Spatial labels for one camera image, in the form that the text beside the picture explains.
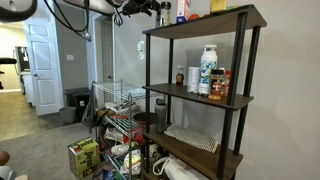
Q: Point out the black trash bin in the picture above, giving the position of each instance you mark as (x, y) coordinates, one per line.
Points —
(75, 98)

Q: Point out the red item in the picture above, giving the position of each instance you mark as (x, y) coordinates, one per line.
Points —
(133, 128)

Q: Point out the brown item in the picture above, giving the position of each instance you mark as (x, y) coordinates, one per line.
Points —
(106, 115)

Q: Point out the white mesh cloth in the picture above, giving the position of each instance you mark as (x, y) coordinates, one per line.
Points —
(191, 137)

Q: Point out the white light switch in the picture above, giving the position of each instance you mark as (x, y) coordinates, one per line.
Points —
(70, 57)

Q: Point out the brown rounded object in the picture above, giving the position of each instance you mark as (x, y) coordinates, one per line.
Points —
(3, 158)

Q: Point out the small red fruit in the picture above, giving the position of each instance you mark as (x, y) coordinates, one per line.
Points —
(206, 15)

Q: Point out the small brown syrup bottle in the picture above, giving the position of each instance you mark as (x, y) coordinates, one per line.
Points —
(180, 78)

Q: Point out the dark wood black-frame shelf unit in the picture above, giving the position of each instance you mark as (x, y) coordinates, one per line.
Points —
(200, 26)

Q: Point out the small green item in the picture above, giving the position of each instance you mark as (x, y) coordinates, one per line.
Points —
(231, 7)

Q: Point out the grey folded item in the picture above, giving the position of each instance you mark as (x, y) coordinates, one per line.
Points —
(90, 110)

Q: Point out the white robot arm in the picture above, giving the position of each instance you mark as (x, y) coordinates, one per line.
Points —
(93, 5)

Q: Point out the white cylindrical canister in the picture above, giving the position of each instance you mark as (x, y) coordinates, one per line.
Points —
(193, 80)

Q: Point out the black and white patterned box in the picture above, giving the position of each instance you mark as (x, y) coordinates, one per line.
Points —
(120, 106)

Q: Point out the glass jar with black lid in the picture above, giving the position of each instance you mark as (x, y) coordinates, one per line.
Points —
(166, 15)

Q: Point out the white wall intercom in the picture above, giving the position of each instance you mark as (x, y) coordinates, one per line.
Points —
(141, 50)

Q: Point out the blue item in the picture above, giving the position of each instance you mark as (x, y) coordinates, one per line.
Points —
(103, 174)

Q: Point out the white shoe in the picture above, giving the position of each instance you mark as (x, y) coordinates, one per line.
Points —
(113, 135)
(121, 149)

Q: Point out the grey drinking bottle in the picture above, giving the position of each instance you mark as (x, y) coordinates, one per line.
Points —
(160, 116)

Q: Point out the black stereo camera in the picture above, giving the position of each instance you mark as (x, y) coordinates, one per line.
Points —
(6, 61)

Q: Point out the grey door with frame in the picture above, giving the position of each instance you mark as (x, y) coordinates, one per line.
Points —
(107, 66)

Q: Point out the white bag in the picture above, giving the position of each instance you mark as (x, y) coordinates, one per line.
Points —
(180, 170)

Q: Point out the orange fruit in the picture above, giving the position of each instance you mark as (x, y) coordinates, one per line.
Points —
(194, 17)

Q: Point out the white cabinet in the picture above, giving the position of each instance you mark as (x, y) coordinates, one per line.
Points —
(27, 88)

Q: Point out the green and yellow cardboard box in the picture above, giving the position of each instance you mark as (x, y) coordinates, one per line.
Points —
(83, 158)

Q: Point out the small grey bin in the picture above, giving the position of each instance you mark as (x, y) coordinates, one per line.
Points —
(67, 115)

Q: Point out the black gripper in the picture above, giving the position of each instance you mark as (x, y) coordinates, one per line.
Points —
(136, 7)

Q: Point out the white patterned water bottle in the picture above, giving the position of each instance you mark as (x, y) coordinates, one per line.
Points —
(208, 66)

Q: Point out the red-lidded seasoning bottle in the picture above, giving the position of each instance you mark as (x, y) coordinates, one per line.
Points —
(227, 83)

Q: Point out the grey white object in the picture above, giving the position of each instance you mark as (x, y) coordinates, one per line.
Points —
(6, 173)

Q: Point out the white panel door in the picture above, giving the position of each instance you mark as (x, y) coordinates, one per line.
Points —
(45, 66)

